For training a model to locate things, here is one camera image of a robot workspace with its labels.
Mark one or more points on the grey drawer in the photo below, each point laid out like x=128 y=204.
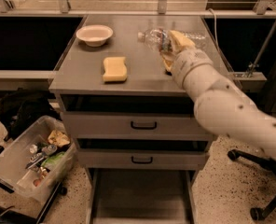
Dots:
x=131 y=117
x=142 y=154
x=141 y=197

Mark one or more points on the white bowl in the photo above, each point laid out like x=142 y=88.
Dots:
x=94 y=35

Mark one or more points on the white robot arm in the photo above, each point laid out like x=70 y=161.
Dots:
x=220 y=107

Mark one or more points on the black backpack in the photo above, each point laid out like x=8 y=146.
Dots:
x=21 y=108

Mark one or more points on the crumpled yellow snack bag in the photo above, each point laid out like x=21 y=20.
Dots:
x=58 y=138

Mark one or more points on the clear plastic water bottle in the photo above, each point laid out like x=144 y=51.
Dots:
x=158 y=39

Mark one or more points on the bottom grey drawer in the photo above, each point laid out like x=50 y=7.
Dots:
x=141 y=197

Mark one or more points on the clear plastic storage bin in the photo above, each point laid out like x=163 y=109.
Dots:
x=13 y=160

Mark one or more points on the top grey drawer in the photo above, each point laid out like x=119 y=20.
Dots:
x=131 y=117

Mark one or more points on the middle grey drawer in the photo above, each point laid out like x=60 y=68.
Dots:
x=142 y=154

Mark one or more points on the grey drawer cabinet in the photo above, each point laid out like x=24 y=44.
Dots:
x=82 y=68

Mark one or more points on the metal diagonal rod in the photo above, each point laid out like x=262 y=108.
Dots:
x=252 y=66

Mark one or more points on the yellow sponge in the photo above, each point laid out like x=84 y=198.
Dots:
x=115 y=69

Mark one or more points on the green snack bag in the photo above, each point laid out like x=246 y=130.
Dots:
x=51 y=162

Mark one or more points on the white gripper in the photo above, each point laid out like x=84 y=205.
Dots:
x=185 y=63

